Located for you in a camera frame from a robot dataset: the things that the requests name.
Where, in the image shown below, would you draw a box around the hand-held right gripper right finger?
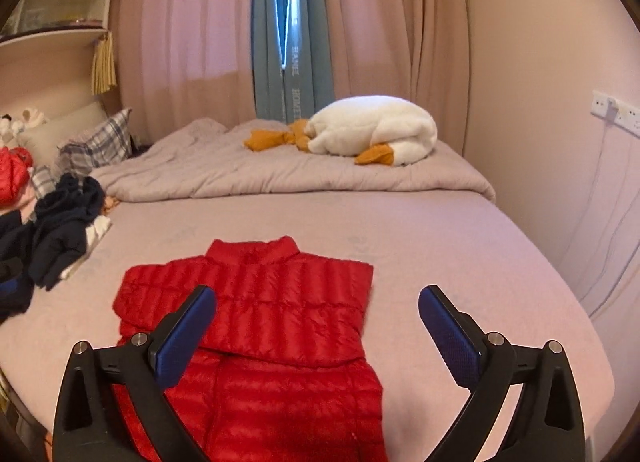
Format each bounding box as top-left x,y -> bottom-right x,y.
418,285 -> 586,462

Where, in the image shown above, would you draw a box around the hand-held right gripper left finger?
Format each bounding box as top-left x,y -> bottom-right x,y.
51,285 -> 217,462

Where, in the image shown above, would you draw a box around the red down jacket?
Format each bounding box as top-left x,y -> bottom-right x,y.
0,147 -> 35,208
111,236 -> 390,462

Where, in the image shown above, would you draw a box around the navy garment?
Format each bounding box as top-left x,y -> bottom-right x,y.
0,211 -> 39,323

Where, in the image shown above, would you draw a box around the navy hooded jacket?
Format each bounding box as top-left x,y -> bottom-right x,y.
29,174 -> 106,291

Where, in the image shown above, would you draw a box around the white garment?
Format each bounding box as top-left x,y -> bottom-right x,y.
61,215 -> 114,279

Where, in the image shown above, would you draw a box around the bed with pink sheet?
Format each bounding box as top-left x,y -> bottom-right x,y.
0,118 -> 617,462

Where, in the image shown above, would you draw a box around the plaid cloth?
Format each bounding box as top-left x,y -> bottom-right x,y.
29,164 -> 62,201

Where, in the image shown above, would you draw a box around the folded red down jacket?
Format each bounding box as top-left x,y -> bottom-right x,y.
0,147 -> 35,208

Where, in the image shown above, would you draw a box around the white plush toys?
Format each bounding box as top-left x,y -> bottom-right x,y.
0,108 -> 47,143

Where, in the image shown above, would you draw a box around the beige pillow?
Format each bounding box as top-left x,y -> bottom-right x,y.
19,100 -> 109,159

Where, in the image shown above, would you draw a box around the plaid pillow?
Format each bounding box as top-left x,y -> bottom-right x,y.
57,108 -> 134,175

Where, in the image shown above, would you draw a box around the grey quilt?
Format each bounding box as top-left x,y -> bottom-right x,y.
90,118 -> 497,203

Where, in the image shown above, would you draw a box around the white goose plush toy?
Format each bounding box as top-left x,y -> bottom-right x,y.
243,96 -> 439,169

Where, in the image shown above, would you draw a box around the yellow tassel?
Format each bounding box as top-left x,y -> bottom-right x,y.
90,31 -> 119,95

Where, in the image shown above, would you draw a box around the teal curtain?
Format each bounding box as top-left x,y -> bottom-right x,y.
252,0 -> 336,123

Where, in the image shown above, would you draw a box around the pink curtain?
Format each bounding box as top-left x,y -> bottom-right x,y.
319,0 -> 474,153
112,0 -> 259,145

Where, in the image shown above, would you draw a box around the white cable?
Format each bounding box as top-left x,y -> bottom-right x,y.
574,114 -> 615,319

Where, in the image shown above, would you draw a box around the white wall socket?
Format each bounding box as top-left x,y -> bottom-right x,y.
591,89 -> 640,136

